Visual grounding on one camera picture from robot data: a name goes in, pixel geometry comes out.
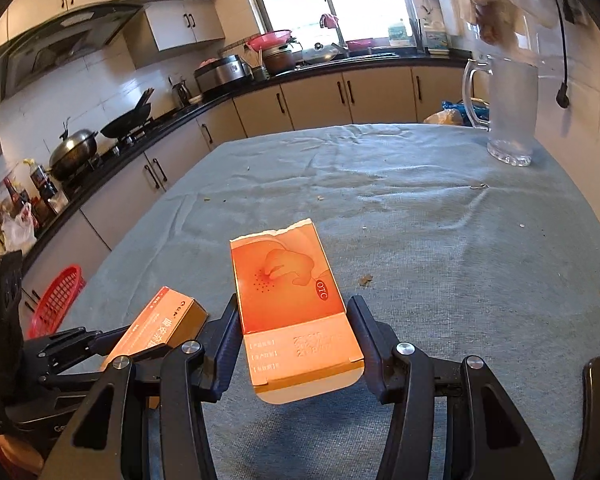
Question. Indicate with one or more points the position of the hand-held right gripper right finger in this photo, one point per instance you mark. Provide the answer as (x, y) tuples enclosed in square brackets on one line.
[(367, 355)]

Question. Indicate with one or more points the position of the steel wok with lid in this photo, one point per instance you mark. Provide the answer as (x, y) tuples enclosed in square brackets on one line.
[(72, 147)]

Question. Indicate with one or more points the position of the orange plastic bag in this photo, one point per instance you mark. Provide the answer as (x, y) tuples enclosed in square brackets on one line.
[(445, 117)]

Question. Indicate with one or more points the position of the hanging translucent plastic bag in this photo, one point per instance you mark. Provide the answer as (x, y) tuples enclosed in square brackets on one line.
[(495, 10)]

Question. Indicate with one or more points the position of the orange barcode box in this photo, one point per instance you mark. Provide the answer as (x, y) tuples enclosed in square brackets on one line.
[(165, 320)]

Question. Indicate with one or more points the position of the black kitchen countertop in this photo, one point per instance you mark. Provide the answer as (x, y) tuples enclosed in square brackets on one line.
[(380, 64)]

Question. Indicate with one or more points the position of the utensil holder with chopsticks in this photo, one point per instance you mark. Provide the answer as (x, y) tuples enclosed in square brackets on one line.
[(260, 74)]

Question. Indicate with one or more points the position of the dark sauce bottle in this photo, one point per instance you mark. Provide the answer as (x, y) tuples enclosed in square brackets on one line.
[(42, 185)]

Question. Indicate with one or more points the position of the dark red plastic object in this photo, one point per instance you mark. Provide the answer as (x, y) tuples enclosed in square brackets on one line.
[(5, 460)]

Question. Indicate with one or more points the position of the pink colander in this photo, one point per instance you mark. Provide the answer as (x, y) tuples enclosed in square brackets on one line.
[(275, 37)]

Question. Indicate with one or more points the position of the black gas stove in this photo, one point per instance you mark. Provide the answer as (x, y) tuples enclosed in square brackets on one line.
[(110, 147)]

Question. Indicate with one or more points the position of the pink basin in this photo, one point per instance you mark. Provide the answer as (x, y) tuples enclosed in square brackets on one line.
[(362, 45)]

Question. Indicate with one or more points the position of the clear glass pitcher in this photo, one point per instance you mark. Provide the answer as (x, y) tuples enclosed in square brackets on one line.
[(512, 110)]

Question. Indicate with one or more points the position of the grey tablecloth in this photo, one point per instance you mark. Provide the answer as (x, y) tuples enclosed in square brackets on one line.
[(430, 260)]

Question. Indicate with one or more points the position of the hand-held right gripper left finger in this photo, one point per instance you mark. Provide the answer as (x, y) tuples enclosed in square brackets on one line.
[(227, 355)]

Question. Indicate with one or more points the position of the white plastic bag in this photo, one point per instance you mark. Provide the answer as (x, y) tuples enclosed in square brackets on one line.
[(20, 230)]

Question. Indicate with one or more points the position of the range hood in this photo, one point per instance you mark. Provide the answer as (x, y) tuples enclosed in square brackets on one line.
[(65, 35)]

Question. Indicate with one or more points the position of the blue plastic bag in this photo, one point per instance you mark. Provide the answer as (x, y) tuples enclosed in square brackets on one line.
[(452, 106)]

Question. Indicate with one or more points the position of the small brown scrap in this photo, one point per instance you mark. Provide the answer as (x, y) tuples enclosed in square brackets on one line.
[(365, 279)]

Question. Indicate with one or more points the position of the red plastic mesh basket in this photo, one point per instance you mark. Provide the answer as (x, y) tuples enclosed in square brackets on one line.
[(55, 305)]

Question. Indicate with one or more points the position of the pan with glass lid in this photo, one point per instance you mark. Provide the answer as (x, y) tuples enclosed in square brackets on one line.
[(320, 55)]

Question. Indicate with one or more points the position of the brown cooking pot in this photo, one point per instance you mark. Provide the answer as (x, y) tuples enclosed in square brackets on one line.
[(280, 62)]

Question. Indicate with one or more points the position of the kitchen faucet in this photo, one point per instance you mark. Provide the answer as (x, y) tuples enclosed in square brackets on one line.
[(339, 35)]

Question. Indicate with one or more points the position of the beige kitchen base cabinets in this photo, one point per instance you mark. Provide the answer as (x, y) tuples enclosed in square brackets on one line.
[(310, 100)]

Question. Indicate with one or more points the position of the black wok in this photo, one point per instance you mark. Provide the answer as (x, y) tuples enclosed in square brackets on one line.
[(125, 125)]

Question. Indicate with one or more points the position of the silver rice cooker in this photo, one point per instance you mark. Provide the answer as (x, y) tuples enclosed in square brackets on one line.
[(225, 72)]

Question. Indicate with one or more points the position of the torn orange cardboard box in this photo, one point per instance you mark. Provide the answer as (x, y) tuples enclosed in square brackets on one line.
[(290, 310)]

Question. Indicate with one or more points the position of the steel kettle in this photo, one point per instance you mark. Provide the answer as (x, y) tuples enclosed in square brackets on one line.
[(181, 94)]

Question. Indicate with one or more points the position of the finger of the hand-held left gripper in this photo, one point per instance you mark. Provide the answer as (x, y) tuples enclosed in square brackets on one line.
[(65, 342), (72, 382)]

